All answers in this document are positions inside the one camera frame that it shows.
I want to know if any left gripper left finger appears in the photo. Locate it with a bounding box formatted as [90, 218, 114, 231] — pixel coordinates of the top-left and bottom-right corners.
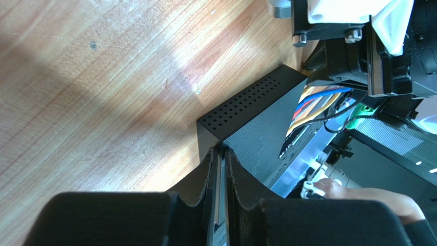
[24, 147, 219, 245]

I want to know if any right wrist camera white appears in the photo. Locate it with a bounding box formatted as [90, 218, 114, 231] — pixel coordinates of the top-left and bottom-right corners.
[307, 0, 414, 56]

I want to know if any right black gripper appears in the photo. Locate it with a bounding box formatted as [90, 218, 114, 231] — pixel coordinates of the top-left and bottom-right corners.
[291, 1, 436, 99]

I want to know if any black network switch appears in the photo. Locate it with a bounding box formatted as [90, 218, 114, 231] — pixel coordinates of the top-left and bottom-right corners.
[196, 65, 334, 197]

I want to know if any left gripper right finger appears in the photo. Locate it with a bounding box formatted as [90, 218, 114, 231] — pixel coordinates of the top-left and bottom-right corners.
[224, 149, 411, 245]

